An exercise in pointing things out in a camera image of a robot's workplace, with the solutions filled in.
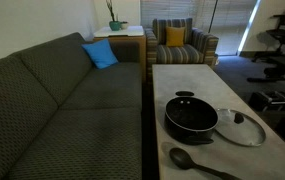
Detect glass lid with black knob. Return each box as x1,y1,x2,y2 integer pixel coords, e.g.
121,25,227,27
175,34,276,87
214,107,267,148

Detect black cooking pot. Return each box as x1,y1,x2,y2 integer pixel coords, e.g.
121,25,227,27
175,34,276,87
164,90,219,146

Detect plant in teal pot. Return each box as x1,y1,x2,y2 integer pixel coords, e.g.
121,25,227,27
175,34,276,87
105,0,122,32

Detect wooden side table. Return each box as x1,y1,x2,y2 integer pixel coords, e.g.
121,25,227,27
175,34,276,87
92,25,147,83

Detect striped armchair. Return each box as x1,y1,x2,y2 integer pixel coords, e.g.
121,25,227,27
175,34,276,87
144,17,220,81

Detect grey top coffee table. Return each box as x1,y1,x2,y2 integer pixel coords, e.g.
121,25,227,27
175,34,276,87
151,63,285,180

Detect blue cushion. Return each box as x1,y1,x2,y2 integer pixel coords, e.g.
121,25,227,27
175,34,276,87
81,38,120,70

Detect yellow cushion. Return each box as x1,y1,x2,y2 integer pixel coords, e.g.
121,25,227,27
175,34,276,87
165,26,186,48

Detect black plastic spoon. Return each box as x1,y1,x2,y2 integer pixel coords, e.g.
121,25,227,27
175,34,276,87
168,147,243,180

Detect dark grey patterned sofa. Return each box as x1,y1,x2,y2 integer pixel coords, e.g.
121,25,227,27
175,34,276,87
0,31,144,180

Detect window blinds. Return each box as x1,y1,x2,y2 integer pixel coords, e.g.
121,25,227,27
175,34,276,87
140,0,258,56

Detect thin black floor lamp pole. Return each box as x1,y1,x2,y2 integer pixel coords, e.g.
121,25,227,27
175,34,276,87
208,0,219,34

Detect black box with silver trim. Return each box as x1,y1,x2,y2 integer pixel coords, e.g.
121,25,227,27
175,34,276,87
248,90,285,113

